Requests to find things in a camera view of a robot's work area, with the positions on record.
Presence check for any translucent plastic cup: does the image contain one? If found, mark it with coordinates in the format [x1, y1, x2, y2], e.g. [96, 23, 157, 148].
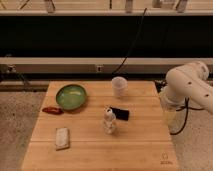
[111, 77, 127, 97]

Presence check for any green bowl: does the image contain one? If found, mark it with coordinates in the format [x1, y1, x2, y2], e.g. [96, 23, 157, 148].
[55, 84, 87, 110]

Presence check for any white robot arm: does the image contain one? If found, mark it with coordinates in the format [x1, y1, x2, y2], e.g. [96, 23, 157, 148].
[159, 61, 213, 125]

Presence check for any white sponge block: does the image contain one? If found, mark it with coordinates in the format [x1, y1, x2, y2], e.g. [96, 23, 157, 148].
[55, 127, 70, 150]

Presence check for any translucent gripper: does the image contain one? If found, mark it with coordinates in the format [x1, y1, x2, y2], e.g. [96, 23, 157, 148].
[159, 91, 182, 126]

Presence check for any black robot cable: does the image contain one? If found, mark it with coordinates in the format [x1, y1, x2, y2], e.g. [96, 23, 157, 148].
[169, 97, 205, 136]

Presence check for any wooden table board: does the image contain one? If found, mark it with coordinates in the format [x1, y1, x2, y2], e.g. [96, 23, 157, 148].
[21, 81, 179, 171]

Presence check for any black rectangular block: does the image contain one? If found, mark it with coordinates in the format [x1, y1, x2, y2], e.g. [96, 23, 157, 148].
[112, 107, 129, 121]

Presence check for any black hanging cable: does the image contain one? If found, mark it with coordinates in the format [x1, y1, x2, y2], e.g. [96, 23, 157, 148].
[111, 7, 148, 75]

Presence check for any red chili pepper toy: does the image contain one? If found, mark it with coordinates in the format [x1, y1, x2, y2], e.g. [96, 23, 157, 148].
[42, 107, 64, 115]

